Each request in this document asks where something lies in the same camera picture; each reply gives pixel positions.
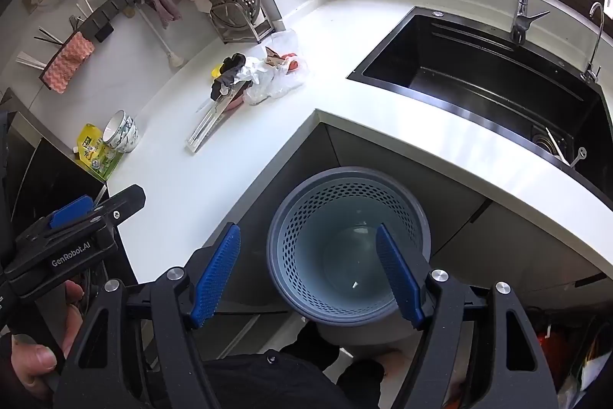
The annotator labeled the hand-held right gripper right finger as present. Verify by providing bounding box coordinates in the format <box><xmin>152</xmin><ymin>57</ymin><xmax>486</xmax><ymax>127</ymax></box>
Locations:
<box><xmin>375</xmin><ymin>223</ymin><xmax>561</xmax><ymax>409</ymax></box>

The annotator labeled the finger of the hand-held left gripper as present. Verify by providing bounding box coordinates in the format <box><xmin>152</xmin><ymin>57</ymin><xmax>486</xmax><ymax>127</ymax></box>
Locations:
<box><xmin>93</xmin><ymin>185</ymin><xmax>147</xmax><ymax>228</ymax></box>
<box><xmin>48</xmin><ymin>194</ymin><xmax>103</xmax><ymax>230</ymax></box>

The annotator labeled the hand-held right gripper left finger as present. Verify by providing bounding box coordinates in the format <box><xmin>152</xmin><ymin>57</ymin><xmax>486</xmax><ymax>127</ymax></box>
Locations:
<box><xmin>52</xmin><ymin>222</ymin><xmax>243</xmax><ymax>409</ymax></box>

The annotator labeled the grey perforated trash bin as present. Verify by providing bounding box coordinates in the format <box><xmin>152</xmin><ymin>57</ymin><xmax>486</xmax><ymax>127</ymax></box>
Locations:
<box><xmin>266</xmin><ymin>167</ymin><xmax>432</xmax><ymax>345</ymax></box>

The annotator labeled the clear plastic bag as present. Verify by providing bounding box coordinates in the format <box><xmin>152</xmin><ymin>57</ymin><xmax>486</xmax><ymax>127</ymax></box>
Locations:
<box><xmin>244</xmin><ymin>30</ymin><xmax>307</xmax><ymax>105</ymax></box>

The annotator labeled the person's left hand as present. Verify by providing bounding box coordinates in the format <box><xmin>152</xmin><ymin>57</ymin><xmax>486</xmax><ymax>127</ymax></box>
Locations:
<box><xmin>10</xmin><ymin>279</ymin><xmax>84</xmax><ymax>391</ymax></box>

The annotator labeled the black glass cooktop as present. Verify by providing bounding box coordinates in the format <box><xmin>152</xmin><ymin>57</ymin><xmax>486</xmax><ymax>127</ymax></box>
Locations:
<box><xmin>0</xmin><ymin>136</ymin><xmax>108</xmax><ymax>232</ymax></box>

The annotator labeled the yellow green packet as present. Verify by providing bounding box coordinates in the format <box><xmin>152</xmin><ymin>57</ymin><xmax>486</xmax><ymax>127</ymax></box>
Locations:
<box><xmin>74</xmin><ymin>124</ymin><xmax>123</xmax><ymax>180</ymax></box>

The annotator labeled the white patterned bowl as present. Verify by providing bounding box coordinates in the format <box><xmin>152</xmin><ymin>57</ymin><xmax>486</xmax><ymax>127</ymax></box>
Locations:
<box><xmin>103</xmin><ymin>109</ymin><xmax>139</xmax><ymax>153</ymax></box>

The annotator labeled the grey kitchen cabinet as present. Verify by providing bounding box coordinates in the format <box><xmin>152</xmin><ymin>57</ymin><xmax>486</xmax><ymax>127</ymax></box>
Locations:
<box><xmin>201</xmin><ymin>122</ymin><xmax>613</xmax><ymax>343</ymax></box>

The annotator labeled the clear plastic package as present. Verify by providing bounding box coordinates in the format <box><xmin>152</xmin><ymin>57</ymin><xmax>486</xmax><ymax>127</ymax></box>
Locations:
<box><xmin>186</xmin><ymin>83</ymin><xmax>250</xmax><ymax>153</ymax></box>

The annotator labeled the person's dark clothing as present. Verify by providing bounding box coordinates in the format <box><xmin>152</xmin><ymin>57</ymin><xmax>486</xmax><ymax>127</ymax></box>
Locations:
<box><xmin>203</xmin><ymin>323</ymin><xmax>386</xmax><ymax>409</ymax></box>

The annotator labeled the pink wavy sponge cloth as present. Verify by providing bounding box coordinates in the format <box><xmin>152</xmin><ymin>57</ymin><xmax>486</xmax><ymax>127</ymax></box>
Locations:
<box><xmin>42</xmin><ymin>33</ymin><xmax>95</xmax><ymax>94</ymax></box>

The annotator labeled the black cloth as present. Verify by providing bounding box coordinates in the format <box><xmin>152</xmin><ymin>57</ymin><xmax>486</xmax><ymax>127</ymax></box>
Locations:
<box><xmin>209</xmin><ymin>52</ymin><xmax>247</xmax><ymax>100</ymax></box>

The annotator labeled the white crumpled paper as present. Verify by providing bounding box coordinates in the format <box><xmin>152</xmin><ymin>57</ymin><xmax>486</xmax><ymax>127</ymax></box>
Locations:
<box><xmin>239</xmin><ymin>57</ymin><xmax>265</xmax><ymax>86</ymax></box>

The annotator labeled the purple hanging cloth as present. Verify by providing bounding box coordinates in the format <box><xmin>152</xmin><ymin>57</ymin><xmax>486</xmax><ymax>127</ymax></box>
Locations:
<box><xmin>141</xmin><ymin>0</ymin><xmax>180</xmax><ymax>29</ymax></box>

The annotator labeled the steel dish rack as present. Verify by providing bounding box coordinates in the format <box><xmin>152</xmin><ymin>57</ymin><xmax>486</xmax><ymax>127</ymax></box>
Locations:
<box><xmin>210</xmin><ymin>2</ymin><xmax>276</xmax><ymax>46</ymax></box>

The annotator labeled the black kitchen sink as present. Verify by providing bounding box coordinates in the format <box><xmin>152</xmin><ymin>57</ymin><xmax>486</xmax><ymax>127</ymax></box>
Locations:
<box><xmin>347</xmin><ymin>5</ymin><xmax>613</xmax><ymax>199</ymax></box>

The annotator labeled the thin chrome water tap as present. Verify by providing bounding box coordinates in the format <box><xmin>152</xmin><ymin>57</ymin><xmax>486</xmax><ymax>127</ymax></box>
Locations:
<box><xmin>580</xmin><ymin>2</ymin><xmax>606</xmax><ymax>83</ymax></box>

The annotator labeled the white handled bottle brush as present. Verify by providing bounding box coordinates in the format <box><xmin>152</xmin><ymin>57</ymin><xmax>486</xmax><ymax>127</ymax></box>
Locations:
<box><xmin>136</xmin><ymin>4</ymin><xmax>184</xmax><ymax>69</ymax></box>

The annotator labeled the dark wall hook rail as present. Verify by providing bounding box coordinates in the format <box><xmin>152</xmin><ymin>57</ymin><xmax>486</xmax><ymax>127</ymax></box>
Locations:
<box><xmin>38</xmin><ymin>0</ymin><xmax>192</xmax><ymax>79</ymax></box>

